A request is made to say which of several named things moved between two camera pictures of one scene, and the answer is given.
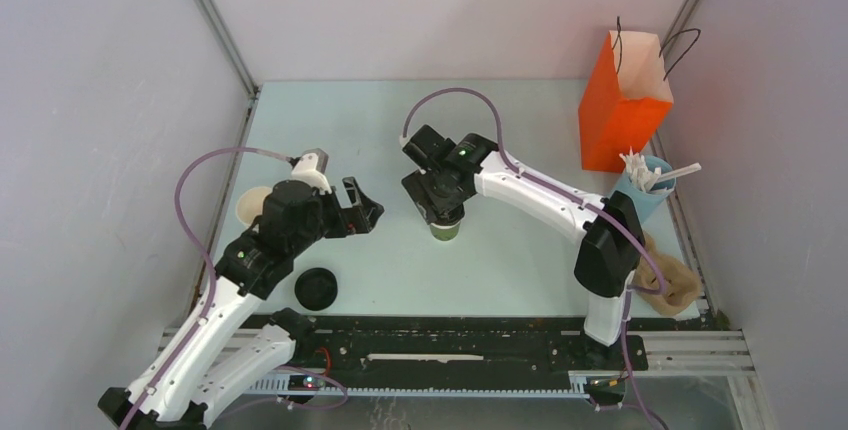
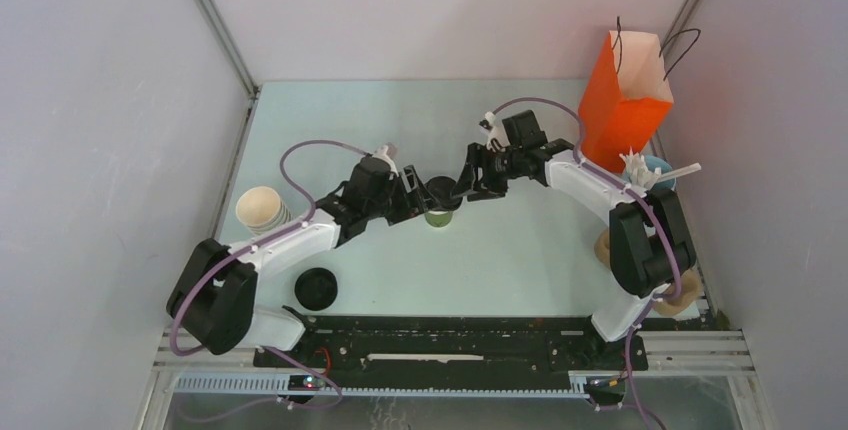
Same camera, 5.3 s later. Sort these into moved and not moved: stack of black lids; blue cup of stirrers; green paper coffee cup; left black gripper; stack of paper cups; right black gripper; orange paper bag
Moved: left black gripper; right black gripper; green paper coffee cup
Not moved: blue cup of stirrers; stack of paper cups; stack of black lids; orange paper bag
